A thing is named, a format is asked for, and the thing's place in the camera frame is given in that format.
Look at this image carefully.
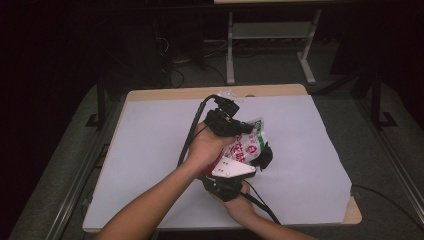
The hand-held gripper black cable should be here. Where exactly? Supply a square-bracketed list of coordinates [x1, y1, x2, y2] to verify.
[176, 93, 223, 168]
[242, 179, 282, 226]

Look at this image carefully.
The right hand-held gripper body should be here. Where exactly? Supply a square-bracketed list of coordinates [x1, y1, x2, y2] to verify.
[201, 156, 257, 203]

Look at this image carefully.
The person's left hand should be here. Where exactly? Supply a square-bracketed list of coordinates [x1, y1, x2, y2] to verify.
[184, 120, 236, 175]

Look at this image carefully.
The left hand-held gripper black cable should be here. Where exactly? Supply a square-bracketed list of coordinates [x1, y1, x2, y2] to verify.
[176, 93, 223, 168]

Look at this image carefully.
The white paper sheet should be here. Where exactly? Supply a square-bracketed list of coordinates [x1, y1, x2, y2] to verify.
[82, 94, 354, 232]

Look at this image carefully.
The bundle of dark floor cables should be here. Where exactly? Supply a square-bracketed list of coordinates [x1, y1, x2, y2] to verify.
[153, 18, 228, 89]

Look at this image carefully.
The grey metal floor rail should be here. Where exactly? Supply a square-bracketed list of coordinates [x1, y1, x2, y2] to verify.
[45, 99, 129, 240]
[353, 96, 424, 218]

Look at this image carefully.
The black floor cable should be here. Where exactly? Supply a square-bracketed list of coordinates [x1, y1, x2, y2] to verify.
[350, 183, 424, 232]

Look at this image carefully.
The white metal desk frame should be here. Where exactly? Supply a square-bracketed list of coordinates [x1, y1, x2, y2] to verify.
[213, 0, 323, 86]

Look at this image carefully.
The white red green plastic bag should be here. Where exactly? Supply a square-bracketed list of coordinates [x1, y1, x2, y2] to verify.
[199, 116, 270, 178]

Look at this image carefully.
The right hand-held gripper black cable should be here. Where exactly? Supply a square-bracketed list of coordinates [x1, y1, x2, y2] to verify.
[242, 179, 282, 226]

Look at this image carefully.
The person's right hand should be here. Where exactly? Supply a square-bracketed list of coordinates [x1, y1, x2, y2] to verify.
[210, 181, 258, 225]

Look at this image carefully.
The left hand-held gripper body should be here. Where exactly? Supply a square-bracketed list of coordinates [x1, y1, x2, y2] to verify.
[203, 88, 249, 138]

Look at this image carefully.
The black metal stand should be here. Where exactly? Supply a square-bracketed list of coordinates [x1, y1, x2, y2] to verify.
[352, 65, 398, 130]
[85, 75, 108, 130]

